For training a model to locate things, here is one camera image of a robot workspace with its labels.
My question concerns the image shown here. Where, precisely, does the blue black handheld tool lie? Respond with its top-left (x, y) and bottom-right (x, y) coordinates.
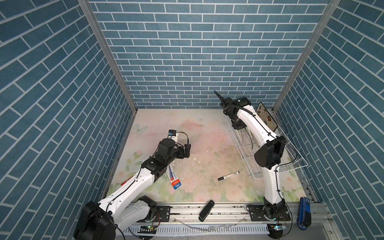
top-left (298, 197), bottom-right (312, 231)

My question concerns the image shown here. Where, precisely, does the black marker pen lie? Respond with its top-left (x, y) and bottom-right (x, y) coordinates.
top-left (218, 171), bottom-right (240, 181)

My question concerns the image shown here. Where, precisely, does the white square plate black rim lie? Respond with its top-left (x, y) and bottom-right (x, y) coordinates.
top-left (214, 91), bottom-right (225, 104)

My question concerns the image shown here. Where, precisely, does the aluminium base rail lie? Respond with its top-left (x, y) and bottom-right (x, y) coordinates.
top-left (128, 201), bottom-right (331, 238)

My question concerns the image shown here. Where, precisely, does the black stapler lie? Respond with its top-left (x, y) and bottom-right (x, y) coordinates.
top-left (198, 200), bottom-right (215, 222)

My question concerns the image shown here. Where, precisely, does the floral square plate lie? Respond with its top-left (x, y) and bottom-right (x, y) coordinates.
top-left (256, 102), bottom-right (278, 132)

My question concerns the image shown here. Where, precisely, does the blue white toothpaste box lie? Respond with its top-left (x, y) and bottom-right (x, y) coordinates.
top-left (166, 165), bottom-right (182, 190)

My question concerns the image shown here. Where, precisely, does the red white marker pen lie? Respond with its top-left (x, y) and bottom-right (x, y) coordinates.
top-left (121, 177), bottom-right (132, 186)

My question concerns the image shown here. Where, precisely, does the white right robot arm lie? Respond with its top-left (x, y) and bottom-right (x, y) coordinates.
top-left (219, 97), bottom-right (287, 219)

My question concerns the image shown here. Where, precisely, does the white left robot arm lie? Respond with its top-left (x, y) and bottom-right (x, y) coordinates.
top-left (74, 138), bottom-right (191, 240)

